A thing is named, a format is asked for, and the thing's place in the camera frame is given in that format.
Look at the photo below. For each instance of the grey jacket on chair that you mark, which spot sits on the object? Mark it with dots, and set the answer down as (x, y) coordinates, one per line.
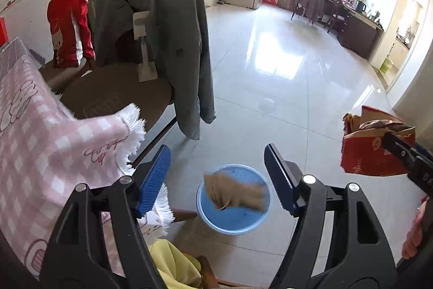
(177, 34)

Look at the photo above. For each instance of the red cardboard box trash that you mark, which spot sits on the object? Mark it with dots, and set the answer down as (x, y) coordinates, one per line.
(362, 151)

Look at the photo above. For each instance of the yellow cloth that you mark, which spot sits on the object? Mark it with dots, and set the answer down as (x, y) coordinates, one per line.
(178, 270)

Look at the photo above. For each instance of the round brown chair seat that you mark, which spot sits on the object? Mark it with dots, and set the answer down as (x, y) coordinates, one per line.
(108, 89)

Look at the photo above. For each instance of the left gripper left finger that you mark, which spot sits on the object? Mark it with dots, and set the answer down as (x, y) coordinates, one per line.
(76, 254)

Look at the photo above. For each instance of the green small trash bin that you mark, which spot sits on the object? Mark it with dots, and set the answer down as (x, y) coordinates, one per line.
(386, 65)

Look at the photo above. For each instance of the pink checkered tablecloth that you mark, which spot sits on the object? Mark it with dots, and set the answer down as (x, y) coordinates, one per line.
(46, 151)

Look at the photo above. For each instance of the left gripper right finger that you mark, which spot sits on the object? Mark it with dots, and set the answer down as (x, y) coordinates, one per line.
(359, 254)

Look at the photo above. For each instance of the brown paper trash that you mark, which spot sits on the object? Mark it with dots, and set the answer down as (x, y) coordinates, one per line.
(224, 192)

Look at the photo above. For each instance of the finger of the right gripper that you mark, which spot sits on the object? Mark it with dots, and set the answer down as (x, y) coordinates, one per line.
(417, 165)

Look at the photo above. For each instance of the person's right hand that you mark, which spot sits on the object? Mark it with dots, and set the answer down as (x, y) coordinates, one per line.
(414, 236)

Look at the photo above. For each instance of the dark wooden sideboard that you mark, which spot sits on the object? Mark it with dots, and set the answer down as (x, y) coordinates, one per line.
(354, 31)

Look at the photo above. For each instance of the red cushion chair cover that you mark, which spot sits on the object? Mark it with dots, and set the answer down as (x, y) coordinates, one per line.
(70, 33)

